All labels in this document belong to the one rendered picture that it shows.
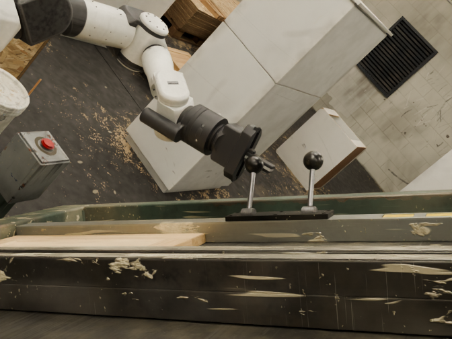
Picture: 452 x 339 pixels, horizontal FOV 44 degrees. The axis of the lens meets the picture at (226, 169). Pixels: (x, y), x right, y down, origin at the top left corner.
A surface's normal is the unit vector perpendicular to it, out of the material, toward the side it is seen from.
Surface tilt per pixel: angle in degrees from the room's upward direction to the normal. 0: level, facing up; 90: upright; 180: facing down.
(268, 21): 90
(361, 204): 90
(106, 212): 90
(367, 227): 90
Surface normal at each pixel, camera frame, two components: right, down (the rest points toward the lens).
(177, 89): 0.18, -0.72
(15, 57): 0.44, 0.74
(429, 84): -0.47, 0.01
